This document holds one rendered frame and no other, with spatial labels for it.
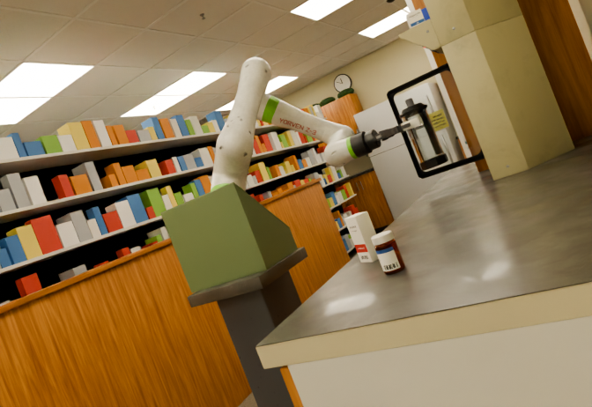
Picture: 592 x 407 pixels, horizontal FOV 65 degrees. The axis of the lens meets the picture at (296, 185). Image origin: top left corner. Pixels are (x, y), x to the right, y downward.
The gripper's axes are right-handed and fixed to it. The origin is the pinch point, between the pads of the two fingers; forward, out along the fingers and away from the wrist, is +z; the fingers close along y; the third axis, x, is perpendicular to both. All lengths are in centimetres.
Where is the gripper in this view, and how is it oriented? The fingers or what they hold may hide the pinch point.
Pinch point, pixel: (416, 122)
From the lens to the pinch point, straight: 183.1
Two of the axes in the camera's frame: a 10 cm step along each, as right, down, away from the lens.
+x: 3.6, 9.3, 0.1
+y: 4.5, -1.8, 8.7
